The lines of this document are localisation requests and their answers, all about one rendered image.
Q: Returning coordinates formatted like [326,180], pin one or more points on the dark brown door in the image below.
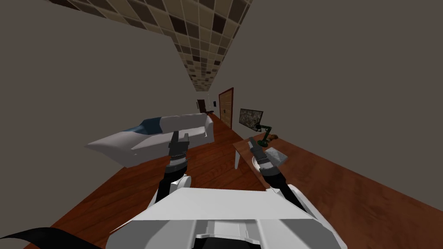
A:
[201,105]

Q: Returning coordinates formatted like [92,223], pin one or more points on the small brown object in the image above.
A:
[273,137]

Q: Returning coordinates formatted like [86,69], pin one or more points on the green desk lamp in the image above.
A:
[264,136]

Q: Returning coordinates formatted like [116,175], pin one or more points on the white plate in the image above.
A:
[255,163]

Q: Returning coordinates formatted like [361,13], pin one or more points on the white sofa with blue cushion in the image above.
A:
[152,141]

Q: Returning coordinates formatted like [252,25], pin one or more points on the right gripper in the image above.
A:
[260,155]

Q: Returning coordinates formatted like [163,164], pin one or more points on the brown wooden table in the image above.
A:
[339,193]

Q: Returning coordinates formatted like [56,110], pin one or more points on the grey book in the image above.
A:
[277,156]

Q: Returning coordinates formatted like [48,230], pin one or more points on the dark framed wall picture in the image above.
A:
[250,119]

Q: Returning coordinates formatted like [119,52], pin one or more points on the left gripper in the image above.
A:
[178,150]

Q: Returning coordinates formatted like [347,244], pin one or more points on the brown wooden door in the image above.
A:
[226,109]

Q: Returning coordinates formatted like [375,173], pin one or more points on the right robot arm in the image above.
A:
[277,180]

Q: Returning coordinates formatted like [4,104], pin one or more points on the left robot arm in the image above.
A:
[168,181]

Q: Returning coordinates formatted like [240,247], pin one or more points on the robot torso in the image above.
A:
[221,211]

